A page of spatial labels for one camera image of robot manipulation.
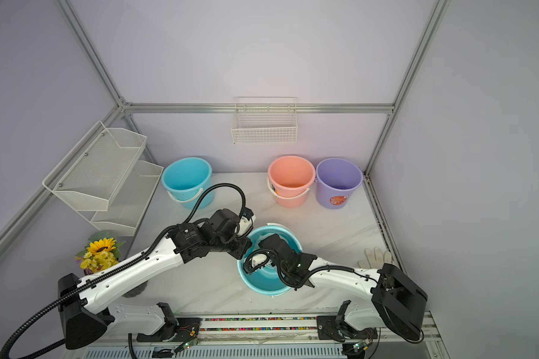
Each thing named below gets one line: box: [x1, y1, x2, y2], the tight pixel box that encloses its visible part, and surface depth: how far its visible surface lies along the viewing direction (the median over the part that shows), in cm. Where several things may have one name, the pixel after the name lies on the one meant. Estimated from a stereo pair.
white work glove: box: [357, 246, 393, 270], surface depth 92 cm
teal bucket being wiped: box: [161, 157, 215, 210], surface depth 98 cm
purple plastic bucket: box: [314, 157, 365, 210], surface depth 101 cm
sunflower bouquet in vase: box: [74, 231, 127, 276], surface depth 66 cm
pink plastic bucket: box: [266, 154, 316, 208], surface depth 101 cm
